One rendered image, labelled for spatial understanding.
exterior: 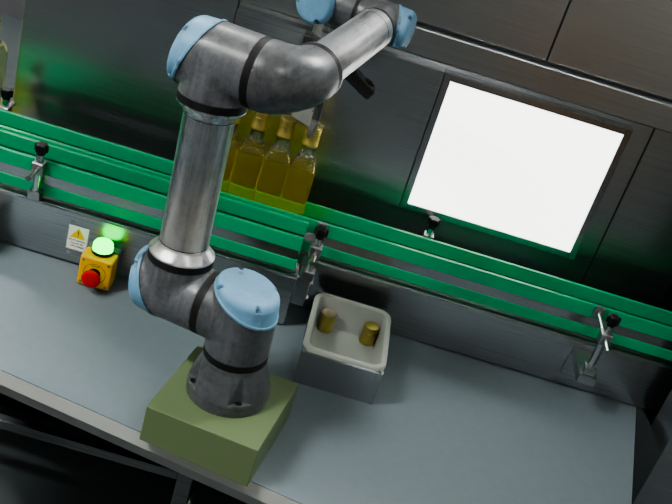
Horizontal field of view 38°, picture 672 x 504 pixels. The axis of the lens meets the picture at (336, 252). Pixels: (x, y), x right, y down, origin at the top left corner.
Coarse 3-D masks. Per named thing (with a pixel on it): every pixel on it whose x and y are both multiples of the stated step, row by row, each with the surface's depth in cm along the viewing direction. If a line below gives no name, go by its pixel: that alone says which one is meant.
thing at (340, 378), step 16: (304, 352) 196; (304, 368) 198; (320, 368) 197; (336, 368) 197; (352, 368) 196; (304, 384) 200; (320, 384) 199; (336, 384) 199; (352, 384) 198; (368, 384) 198; (368, 400) 200
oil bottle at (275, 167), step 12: (276, 156) 210; (288, 156) 211; (264, 168) 212; (276, 168) 211; (288, 168) 212; (264, 180) 213; (276, 180) 213; (264, 192) 214; (276, 192) 214; (276, 204) 216
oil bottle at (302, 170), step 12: (300, 156) 211; (300, 168) 211; (312, 168) 211; (288, 180) 212; (300, 180) 212; (312, 180) 212; (288, 192) 214; (300, 192) 213; (288, 204) 215; (300, 204) 215
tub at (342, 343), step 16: (320, 304) 214; (336, 304) 214; (352, 304) 214; (336, 320) 216; (352, 320) 216; (368, 320) 215; (384, 320) 214; (304, 336) 200; (320, 336) 212; (336, 336) 214; (352, 336) 216; (384, 336) 206; (320, 352) 195; (336, 352) 209; (352, 352) 211; (368, 352) 212; (384, 352) 201; (368, 368) 196
